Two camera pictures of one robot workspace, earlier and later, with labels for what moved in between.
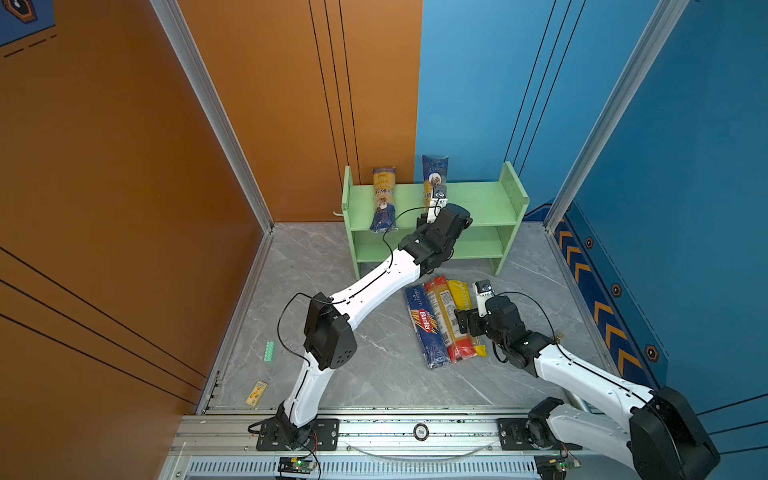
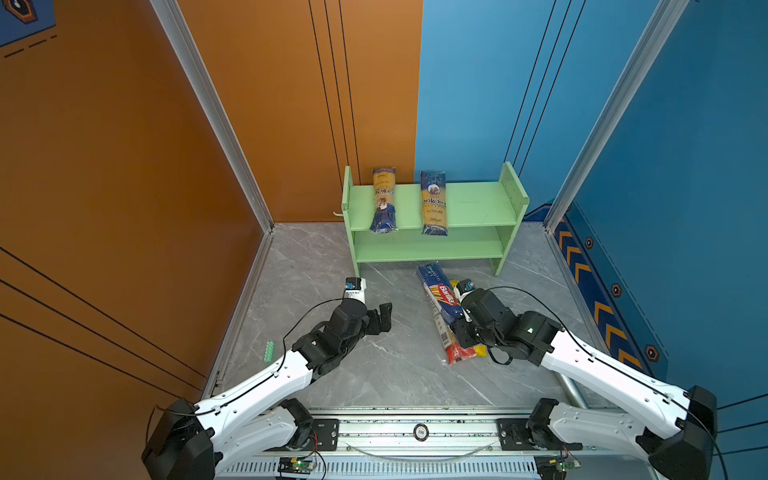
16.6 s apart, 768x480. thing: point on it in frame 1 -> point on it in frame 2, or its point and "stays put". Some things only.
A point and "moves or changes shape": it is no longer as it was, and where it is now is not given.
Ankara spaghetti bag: x=384 y=191 stays put
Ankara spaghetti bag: x=434 y=172 moves or changes shape
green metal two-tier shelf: x=494 y=206 stays put
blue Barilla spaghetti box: x=425 y=326 -> x=442 y=290
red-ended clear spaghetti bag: x=458 y=346 stays put
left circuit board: x=294 y=465 stays put
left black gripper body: x=420 y=228 -> x=361 y=332
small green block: x=269 y=351 stays put
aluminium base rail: x=372 y=444 stays put
